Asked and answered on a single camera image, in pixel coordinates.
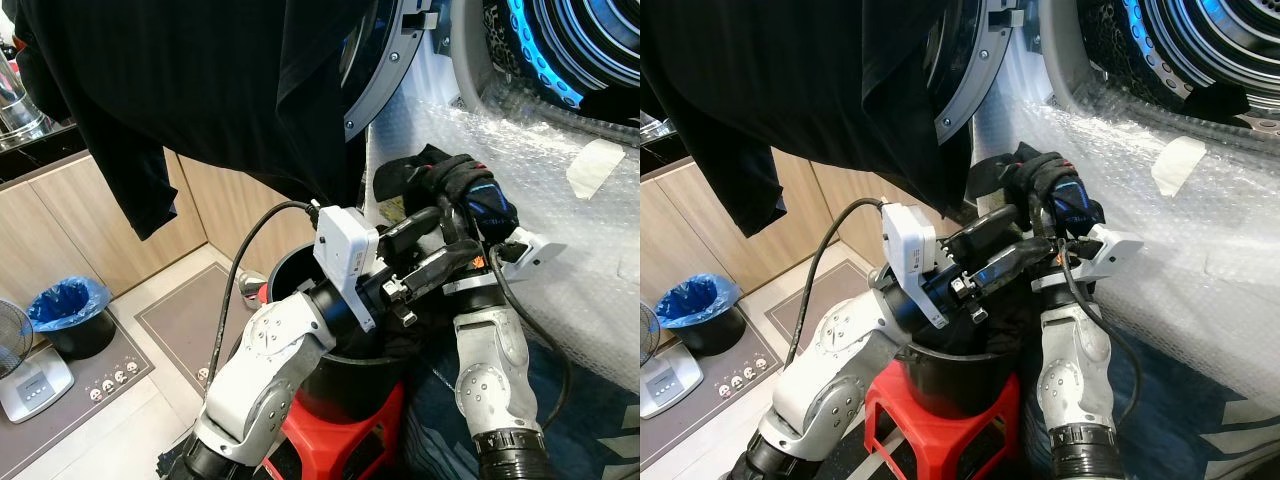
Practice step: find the steel pot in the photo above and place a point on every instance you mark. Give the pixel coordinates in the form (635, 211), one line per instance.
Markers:
(15, 100)

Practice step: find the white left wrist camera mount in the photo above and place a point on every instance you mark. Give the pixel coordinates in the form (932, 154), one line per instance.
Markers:
(912, 250)
(345, 255)

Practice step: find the black countertop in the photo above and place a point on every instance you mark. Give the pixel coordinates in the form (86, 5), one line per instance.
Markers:
(660, 150)
(30, 155)

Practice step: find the white fan base with buttons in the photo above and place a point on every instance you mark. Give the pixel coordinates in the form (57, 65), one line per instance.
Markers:
(30, 388)
(668, 382)

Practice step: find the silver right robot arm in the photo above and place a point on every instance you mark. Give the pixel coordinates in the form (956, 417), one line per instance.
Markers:
(1075, 370)
(495, 370)

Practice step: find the blue-lit steel washer drum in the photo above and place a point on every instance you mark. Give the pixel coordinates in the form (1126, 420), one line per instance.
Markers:
(570, 40)
(1190, 40)

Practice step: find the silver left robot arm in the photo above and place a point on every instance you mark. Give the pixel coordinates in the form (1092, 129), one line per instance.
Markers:
(265, 365)
(835, 375)

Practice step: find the white fan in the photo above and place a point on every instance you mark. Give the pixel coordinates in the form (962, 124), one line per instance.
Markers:
(12, 335)
(648, 335)

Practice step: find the black bin with blue bag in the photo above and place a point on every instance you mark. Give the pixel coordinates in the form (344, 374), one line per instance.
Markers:
(700, 312)
(72, 318)

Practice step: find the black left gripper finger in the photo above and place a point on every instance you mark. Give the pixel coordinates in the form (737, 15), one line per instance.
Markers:
(442, 264)
(985, 232)
(1015, 264)
(412, 232)

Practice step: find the wooden cabinet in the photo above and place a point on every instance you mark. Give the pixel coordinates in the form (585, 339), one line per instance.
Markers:
(690, 220)
(70, 225)

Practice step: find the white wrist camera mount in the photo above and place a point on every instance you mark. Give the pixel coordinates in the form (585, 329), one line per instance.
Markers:
(912, 250)
(345, 255)
(1110, 250)
(530, 255)

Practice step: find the grey round washer door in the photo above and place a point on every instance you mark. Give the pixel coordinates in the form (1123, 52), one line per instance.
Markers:
(975, 80)
(385, 75)

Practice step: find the red plastic stool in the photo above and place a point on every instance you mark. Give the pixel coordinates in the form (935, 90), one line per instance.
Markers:
(930, 440)
(340, 450)

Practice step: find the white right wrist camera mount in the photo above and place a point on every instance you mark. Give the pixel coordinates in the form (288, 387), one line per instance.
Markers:
(1110, 250)
(530, 255)

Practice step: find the beige tape patch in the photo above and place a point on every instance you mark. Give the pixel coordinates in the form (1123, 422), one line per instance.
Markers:
(1178, 165)
(595, 168)

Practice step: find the black laundry bucket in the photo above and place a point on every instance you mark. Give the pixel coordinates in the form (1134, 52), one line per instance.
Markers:
(960, 380)
(345, 385)

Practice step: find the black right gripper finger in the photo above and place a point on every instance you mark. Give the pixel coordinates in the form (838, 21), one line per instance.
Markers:
(992, 175)
(455, 185)
(1040, 180)
(405, 178)

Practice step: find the black shirt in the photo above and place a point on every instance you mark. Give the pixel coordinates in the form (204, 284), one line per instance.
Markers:
(210, 80)
(800, 80)

